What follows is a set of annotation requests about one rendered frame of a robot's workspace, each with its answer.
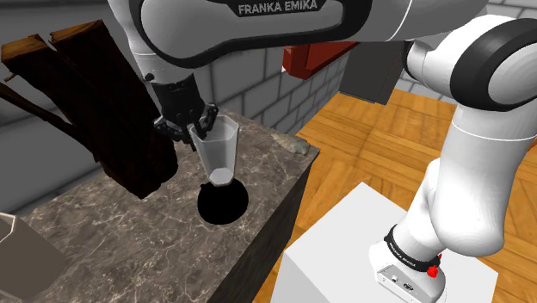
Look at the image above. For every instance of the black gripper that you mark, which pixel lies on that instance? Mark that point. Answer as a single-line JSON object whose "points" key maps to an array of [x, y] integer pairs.
{"points": [[178, 98]]}

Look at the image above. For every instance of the translucent white angular cup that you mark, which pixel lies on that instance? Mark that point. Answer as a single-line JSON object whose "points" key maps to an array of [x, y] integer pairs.
{"points": [[218, 147]]}

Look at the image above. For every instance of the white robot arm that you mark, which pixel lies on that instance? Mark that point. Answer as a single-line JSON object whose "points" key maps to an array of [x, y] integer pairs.
{"points": [[465, 180]]}

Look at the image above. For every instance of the dark brown wooden block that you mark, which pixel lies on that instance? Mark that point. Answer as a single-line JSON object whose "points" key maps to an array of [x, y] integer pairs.
{"points": [[109, 117]]}

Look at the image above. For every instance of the black round disc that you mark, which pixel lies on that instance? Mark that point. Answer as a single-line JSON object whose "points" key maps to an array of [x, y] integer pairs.
{"points": [[224, 205]]}

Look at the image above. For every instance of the small grey crumpled lump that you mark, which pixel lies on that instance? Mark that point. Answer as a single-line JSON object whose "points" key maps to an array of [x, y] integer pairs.
{"points": [[293, 144]]}

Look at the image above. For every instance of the red block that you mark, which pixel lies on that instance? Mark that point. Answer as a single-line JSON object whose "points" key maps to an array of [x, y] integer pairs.
{"points": [[308, 61]]}

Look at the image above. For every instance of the dark grey block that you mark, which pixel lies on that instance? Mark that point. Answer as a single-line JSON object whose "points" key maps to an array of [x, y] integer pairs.
{"points": [[369, 71]]}

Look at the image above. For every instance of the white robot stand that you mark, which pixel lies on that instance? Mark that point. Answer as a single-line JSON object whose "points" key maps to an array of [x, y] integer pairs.
{"points": [[335, 251]]}

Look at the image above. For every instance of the grey angular container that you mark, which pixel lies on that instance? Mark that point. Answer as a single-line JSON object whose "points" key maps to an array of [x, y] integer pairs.
{"points": [[25, 256]]}

